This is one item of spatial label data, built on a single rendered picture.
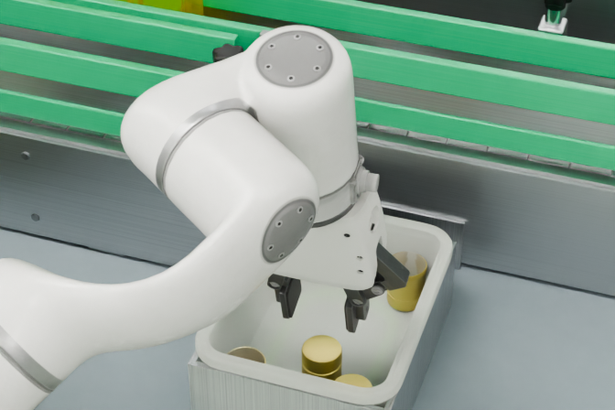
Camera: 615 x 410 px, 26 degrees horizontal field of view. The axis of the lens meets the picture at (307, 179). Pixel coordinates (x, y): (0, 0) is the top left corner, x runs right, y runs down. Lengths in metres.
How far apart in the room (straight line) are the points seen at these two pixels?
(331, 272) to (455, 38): 0.34
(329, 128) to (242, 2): 0.47
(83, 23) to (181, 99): 0.46
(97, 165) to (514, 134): 0.38
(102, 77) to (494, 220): 0.38
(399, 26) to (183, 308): 0.55
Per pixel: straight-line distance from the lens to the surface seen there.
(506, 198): 1.24
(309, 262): 1.00
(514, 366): 1.21
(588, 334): 1.25
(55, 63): 1.23
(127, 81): 1.20
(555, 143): 1.21
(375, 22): 1.28
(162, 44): 1.26
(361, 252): 0.97
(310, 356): 1.12
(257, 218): 0.79
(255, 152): 0.81
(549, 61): 1.26
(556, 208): 1.23
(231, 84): 0.86
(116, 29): 1.28
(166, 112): 0.84
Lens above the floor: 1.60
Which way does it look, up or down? 38 degrees down
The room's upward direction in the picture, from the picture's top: straight up
